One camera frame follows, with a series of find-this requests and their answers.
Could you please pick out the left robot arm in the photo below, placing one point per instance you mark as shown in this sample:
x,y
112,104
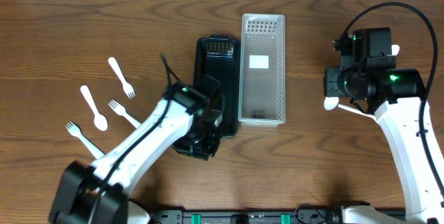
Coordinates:
x,y
186,118

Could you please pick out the clear plastic basket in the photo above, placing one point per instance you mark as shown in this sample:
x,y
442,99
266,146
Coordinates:
x,y
262,99

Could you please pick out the white spoon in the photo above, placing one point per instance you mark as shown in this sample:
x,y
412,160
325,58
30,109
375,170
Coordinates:
x,y
395,49
356,111
100,120

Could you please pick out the white spoon bowl down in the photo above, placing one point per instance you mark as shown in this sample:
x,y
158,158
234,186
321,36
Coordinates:
x,y
331,102

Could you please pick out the black plastic basket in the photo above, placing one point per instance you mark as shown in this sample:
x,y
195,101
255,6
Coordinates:
x,y
219,57

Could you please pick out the white fork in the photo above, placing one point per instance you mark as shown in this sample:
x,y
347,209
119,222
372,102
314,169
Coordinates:
x,y
75,131
127,87
121,111

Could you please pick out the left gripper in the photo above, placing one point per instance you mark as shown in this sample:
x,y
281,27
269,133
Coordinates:
x,y
200,144

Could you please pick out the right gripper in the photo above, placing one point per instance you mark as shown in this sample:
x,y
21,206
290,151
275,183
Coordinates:
x,y
330,82

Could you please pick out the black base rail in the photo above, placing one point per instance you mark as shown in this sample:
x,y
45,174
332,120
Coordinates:
x,y
305,213

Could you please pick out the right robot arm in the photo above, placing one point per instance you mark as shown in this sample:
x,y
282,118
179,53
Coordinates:
x,y
407,127

